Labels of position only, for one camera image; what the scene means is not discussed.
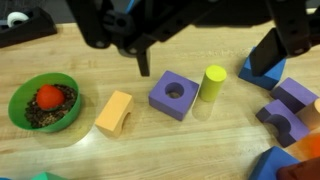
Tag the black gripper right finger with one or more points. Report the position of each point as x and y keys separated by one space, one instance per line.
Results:
x=293 y=26

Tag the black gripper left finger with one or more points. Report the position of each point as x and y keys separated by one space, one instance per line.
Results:
x=100 y=20

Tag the purple square block with hole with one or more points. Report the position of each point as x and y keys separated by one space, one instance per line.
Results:
x=160 y=100

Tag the yellow cylinder block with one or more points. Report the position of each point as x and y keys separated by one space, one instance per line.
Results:
x=211 y=86

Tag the blue foam block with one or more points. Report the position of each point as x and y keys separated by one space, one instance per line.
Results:
x=271 y=81

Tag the purple rectangular block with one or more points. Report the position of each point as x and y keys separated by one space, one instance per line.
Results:
x=293 y=93

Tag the purple arch block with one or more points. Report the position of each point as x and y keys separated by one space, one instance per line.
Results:
x=290 y=113

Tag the tan cylinder block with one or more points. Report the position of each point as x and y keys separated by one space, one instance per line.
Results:
x=313 y=115

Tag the tan arch block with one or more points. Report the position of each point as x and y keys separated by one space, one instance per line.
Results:
x=113 y=110

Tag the large teal arch block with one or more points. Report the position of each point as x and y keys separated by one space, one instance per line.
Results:
x=48 y=176

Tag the black tape dispenser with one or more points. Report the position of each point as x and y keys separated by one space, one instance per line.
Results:
x=36 y=28

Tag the white tape roll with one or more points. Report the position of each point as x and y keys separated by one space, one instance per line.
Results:
x=15 y=17

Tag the red ball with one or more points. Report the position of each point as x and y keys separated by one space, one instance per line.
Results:
x=50 y=96

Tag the brown granules pile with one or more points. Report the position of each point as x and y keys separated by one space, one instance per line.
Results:
x=43 y=116

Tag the orange plastic bowl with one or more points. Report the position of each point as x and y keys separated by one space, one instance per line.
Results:
x=310 y=146

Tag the green plastic bowl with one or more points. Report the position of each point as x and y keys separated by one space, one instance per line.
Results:
x=16 y=110

